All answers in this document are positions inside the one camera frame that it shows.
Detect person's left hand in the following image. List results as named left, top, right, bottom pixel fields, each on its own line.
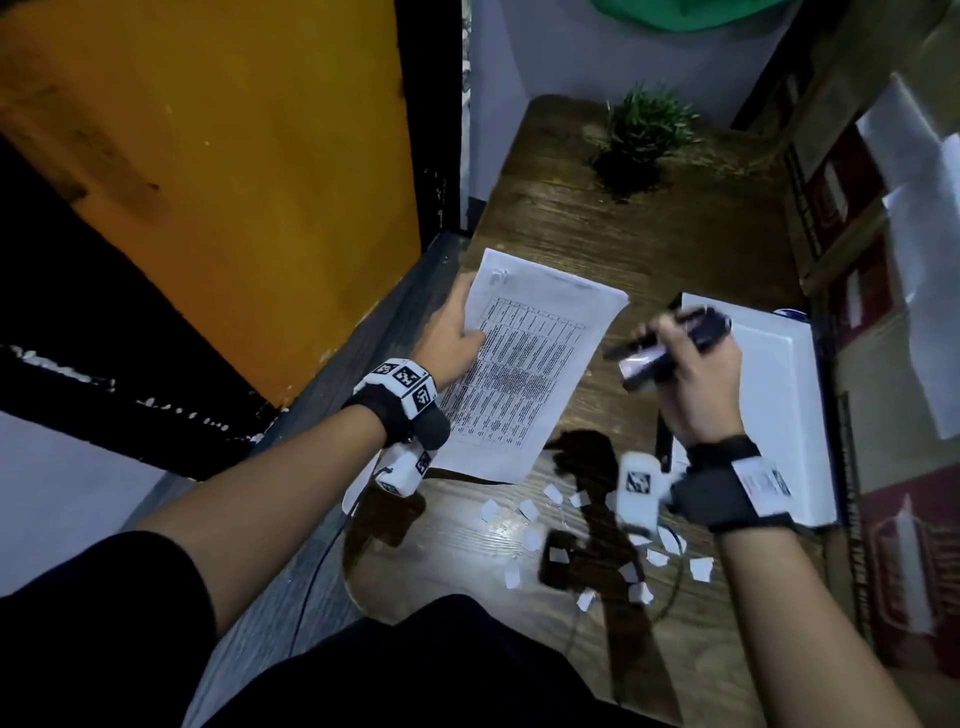
left=411, top=271, right=488, bottom=392

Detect green cloth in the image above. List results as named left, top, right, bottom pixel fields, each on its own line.
left=591, top=0, right=796, bottom=34

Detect printed white paper sheet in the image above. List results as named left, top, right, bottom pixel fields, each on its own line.
left=341, top=247, right=631, bottom=517

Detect black wristband with marker block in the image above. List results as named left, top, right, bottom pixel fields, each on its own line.
left=342, top=357, right=452, bottom=452

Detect orange panel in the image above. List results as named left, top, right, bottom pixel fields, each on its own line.
left=0, top=0, right=423, bottom=411

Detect person's right forearm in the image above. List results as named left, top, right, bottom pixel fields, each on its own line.
left=714, top=517, right=925, bottom=728

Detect person's right hand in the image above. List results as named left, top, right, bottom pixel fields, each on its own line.
left=632, top=312, right=747, bottom=450

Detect small green potted plant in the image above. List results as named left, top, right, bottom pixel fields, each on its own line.
left=591, top=84, right=702, bottom=198

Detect cardboard box with red print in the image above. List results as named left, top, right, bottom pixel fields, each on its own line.
left=780, top=0, right=960, bottom=728

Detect white flat box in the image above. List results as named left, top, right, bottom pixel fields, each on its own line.
left=657, top=291, right=839, bottom=530

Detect white paper sheets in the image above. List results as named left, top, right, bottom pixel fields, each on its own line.
left=855, top=73, right=960, bottom=442

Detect black stapler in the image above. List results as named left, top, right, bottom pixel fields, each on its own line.
left=602, top=306, right=733, bottom=393

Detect scattered white paper scraps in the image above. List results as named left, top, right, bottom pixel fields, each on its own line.
left=478, top=483, right=716, bottom=613

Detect thin black cable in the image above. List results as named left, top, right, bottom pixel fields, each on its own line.
left=287, top=501, right=360, bottom=661

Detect black door frame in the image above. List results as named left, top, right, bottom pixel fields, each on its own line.
left=393, top=0, right=472, bottom=252

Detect black wristband with white label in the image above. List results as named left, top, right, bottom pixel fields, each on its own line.
left=669, top=434, right=797, bottom=536

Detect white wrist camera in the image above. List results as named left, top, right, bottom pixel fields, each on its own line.
left=614, top=451, right=674, bottom=538
left=372, top=440, right=434, bottom=500

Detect person's left forearm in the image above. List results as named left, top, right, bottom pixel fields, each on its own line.
left=131, top=405, right=391, bottom=640

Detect person's black shirt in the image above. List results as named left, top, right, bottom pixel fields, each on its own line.
left=0, top=529, right=676, bottom=728

